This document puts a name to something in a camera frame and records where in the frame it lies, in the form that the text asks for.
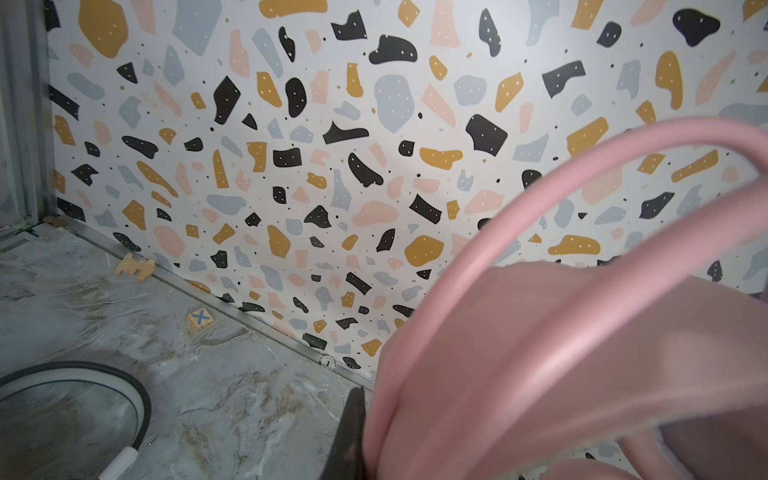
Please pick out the white black headphones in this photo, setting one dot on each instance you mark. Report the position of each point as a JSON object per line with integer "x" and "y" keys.
{"x": 111, "y": 378}

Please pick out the wooden jigsaw piece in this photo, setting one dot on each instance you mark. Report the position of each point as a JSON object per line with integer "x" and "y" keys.
{"x": 140, "y": 269}

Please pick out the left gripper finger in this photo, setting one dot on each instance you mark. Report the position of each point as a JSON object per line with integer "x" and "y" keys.
{"x": 345, "y": 460}

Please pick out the wooden tile blue cross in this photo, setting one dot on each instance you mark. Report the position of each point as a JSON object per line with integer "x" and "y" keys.
{"x": 200, "y": 319}

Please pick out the pink headphones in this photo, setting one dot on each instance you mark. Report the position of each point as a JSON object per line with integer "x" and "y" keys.
{"x": 503, "y": 367}

